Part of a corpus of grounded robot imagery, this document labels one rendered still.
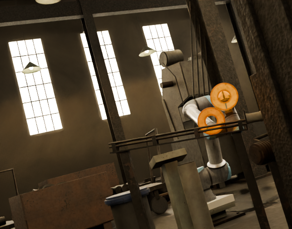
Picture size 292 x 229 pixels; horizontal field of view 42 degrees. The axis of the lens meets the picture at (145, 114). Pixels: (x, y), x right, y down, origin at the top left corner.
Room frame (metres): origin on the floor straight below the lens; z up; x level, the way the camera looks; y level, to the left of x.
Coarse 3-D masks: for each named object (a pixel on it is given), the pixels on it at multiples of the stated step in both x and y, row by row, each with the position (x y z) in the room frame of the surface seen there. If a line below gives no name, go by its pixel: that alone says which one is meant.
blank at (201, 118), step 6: (210, 108) 2.17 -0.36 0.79; (216, 108) 2.16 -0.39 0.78; (204, 114) 2.17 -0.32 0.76; (210, 114) 2.17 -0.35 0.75; (216, 114) 2.16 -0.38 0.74; (222, 114) 2.15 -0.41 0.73; (198, 120) 2.18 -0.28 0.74; (204, 120) 2.18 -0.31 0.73; (222, 120) 2.16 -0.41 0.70; (198, 126) 2.19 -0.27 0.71; (216, 126) 2.17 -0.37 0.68; (204, 132) 2.18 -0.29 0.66; (210, 132) 2.17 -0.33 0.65; (216, 132) 2.17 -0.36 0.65
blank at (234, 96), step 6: (222, 84) 2.14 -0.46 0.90; (228, 84) 2.13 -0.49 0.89; (216, 90) 2.15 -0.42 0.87; (222, 90) 2.14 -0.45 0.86; (228, 90) 2.14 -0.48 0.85; (234, 90) 2.13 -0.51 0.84; (210, 96) 2.16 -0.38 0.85; (216, 96) 2.15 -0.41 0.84; (234, 96) 2.13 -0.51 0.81; (216, 102) 2.15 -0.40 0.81; (222, 102) 2.15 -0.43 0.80; (228, 102) 2.14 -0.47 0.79; (234, 102) 2.13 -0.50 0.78; (222, 108) 2.15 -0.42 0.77; (228, 108) 2.14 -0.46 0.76
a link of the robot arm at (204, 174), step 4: (200, 168) 3.12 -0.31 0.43; (204, 168) 3.18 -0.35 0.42; (200, 172) 3.11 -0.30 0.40; (204, 172) 3.13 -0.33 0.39; (208, 172) 3.13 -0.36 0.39; (200, 176) 3.11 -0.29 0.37; (204, 176) 3.11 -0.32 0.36; (208, 176) 3.11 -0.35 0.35; (204, 180) 3.11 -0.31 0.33; (208, 180) 3.12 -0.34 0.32; (212, 180) 3.12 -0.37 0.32; (204, 184) 3.11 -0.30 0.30; (208, 184) 3.14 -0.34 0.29; (212, 184) 3.16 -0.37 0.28; (204, 188) 3.11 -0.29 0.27
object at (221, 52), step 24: (96, 0) 10.31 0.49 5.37; (120, 0) 10.60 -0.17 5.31; (144, 0) 10.90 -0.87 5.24; (168, 0) 11.21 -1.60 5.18; (192, 0) 5.57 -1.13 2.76; (216, 0) 11.89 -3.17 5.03; (0, 24) 9.34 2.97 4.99; (216, 24) 5.32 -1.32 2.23; (240, 24) 12.08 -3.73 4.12; (96, 48) 10.12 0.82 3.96; (216, 48) 5.27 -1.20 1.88; (240, 48) 12.34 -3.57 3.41; (96, 72) 10.36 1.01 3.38; (216, 72) 5.54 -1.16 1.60; (240, 96) 5.33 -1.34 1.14; (120, 120) 10.17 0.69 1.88; (120, 168) 10.35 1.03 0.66; (264, 168) 5.34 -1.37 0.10
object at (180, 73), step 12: (168, 60) 8.04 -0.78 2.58; (180, 60) 8.20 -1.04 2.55; (168, 72) 7.98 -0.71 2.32; (180, 72) 7.62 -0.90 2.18; (204, 72) 7.82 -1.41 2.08; (168, 84) 7.88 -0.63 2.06; (180, 84) 7.72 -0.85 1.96; (192, 84) 7.64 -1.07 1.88; (204, 84) 7.79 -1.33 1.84; (168, 96) 8.21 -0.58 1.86; (180, 96) 7.62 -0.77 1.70; (192, 96) 7.65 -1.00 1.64; (168, 108) 8.33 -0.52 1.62; (180, 108) 7.56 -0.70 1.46; (168, 120) 8.45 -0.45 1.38; (180, 120) 8.05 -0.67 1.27; (192, 120) 8.11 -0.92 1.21
